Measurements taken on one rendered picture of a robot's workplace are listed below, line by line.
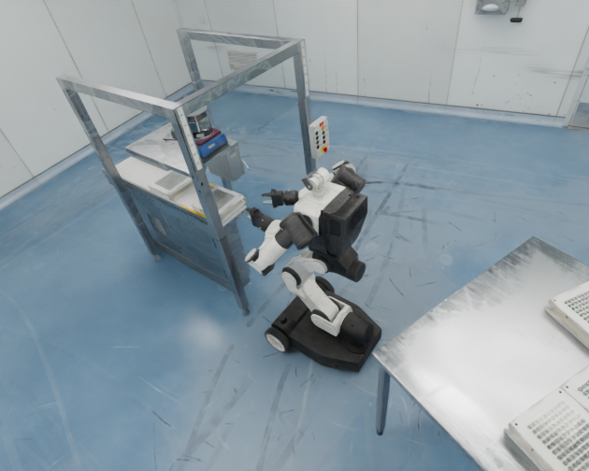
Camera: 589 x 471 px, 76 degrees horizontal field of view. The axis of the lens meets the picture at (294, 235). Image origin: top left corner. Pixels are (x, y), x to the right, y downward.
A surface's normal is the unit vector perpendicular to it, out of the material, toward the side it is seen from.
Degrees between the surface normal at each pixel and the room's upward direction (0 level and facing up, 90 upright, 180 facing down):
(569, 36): 90
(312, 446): 0
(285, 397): 0
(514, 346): 0
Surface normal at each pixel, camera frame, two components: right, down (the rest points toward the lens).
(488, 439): -0.12, -0.73
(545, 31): -0.49, 0.63
